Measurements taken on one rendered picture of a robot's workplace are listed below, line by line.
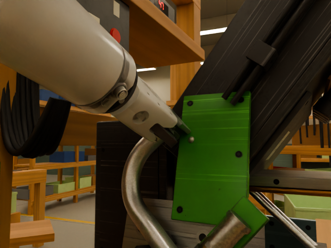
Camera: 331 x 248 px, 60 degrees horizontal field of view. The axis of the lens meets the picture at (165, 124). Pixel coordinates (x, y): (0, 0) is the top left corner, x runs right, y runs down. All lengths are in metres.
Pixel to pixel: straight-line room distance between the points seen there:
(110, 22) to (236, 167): 0.38
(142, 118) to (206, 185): 0.16
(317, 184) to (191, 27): 1.02
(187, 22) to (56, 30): 1.19
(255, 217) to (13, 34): 0.35
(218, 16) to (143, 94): 7.87
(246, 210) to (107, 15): 0.44
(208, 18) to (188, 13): 6.80
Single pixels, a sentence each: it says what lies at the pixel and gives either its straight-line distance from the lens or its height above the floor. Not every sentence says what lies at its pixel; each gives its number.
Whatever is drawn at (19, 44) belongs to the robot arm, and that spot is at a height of 1.26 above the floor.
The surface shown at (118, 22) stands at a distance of 0.65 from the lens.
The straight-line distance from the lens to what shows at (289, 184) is 0.55.
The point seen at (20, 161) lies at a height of 0.68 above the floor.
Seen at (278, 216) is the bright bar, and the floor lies 1.06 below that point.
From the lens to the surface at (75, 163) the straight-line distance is 6.28.
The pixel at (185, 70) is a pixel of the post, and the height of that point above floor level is 1.53.
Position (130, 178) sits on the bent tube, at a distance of 0.47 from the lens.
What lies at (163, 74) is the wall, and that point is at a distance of 10.47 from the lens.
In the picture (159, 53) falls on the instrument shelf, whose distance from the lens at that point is 1.01.
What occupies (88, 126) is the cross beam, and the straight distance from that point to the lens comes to 0.82.
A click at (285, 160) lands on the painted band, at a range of 9.39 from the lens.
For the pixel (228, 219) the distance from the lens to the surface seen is 0.40.
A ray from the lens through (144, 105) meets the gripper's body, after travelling 0.33.
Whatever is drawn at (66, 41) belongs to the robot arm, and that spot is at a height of 1.27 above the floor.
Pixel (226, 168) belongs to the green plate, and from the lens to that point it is 0.45.
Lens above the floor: 1.18
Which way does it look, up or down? 4 degrees up
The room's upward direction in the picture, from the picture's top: straight up
